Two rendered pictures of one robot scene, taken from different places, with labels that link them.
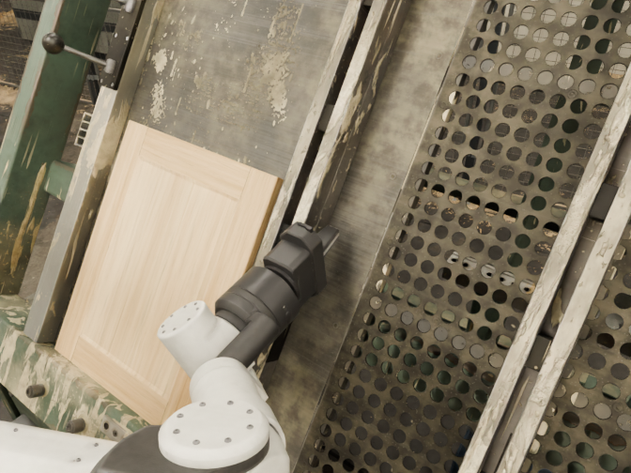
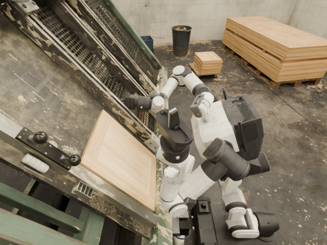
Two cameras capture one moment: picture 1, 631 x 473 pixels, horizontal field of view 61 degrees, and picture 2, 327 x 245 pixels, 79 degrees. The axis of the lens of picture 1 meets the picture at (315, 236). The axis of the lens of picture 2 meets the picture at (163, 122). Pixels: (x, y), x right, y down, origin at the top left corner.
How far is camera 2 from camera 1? 1.42 m
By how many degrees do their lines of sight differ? 90
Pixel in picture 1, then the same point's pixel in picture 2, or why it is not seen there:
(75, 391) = not seen: hidden behind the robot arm
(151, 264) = (126, 160)
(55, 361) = (158, 201)
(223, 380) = (167, 86)
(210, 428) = (179, 68)
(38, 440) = (192, 79)
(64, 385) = not seen: hidden behind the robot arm
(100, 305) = (139, 186)
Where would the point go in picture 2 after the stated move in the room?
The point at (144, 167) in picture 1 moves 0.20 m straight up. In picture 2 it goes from (99, 157) to (88, 123)
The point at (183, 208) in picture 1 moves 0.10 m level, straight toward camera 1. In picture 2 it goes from (111, 143) to (125, 132)
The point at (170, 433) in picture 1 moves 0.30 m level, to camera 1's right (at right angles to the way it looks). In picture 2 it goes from (182, 69) to (155, 55)
